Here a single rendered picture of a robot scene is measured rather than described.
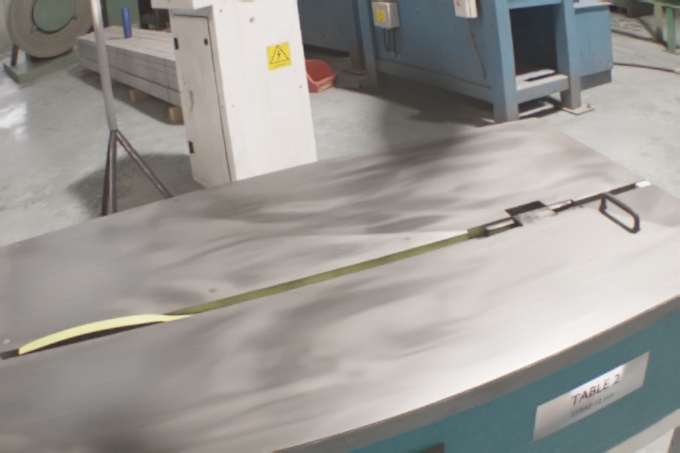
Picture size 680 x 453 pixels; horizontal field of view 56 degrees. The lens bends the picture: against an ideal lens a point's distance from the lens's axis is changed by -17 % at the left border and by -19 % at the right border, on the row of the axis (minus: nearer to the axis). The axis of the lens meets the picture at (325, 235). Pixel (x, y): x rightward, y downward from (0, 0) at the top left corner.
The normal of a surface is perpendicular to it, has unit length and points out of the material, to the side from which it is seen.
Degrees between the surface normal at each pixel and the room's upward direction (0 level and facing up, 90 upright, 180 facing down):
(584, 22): 90
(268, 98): 90
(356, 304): 0
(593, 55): 90
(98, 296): 0
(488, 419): 90
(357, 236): 0
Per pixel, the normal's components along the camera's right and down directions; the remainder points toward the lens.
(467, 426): 0.32, 0.39
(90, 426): -0.11, -0.89
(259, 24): 0.54, 0.32
